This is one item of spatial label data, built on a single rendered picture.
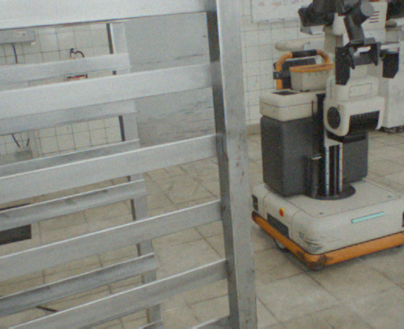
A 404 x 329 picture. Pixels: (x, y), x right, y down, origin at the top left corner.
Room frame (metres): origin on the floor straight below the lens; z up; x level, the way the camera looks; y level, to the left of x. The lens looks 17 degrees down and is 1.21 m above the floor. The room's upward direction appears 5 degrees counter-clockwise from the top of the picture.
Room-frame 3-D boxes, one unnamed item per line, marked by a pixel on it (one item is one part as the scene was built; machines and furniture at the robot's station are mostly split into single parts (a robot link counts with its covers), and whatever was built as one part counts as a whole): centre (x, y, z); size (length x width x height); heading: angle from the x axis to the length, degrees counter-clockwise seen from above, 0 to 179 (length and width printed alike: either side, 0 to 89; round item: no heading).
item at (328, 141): (2.23, -0.77, 0.68); 0.28 x 0.27 x 0.25; 108
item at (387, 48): (2.09, -0.75, 0.99); 0.28 x 0.16 x 0.22; 108
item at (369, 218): (2.36, -0.66, 0.16); 0.67 x 0.64 x 0.25; 18
